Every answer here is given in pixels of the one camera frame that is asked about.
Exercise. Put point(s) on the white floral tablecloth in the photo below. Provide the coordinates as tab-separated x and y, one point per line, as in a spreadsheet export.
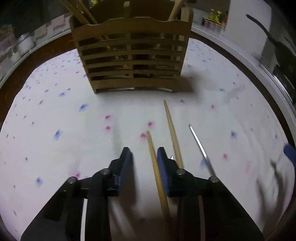
57	127

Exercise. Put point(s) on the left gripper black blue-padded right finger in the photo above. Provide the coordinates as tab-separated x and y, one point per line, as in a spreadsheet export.
206	209

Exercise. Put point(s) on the gas stove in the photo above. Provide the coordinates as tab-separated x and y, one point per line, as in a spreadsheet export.
274	71

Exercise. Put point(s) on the condiment bottles rack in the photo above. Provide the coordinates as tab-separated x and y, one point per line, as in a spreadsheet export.
216	20

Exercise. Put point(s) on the dark wooden lower cabinets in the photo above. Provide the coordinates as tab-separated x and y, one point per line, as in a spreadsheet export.
16	78

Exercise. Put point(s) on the black wok pan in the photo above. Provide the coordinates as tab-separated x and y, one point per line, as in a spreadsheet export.
284	56

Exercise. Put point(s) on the wooden slatted utensil holder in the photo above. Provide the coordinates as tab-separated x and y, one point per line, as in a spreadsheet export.
134	46

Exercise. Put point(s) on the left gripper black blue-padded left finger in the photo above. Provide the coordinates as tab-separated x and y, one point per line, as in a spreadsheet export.
81	201

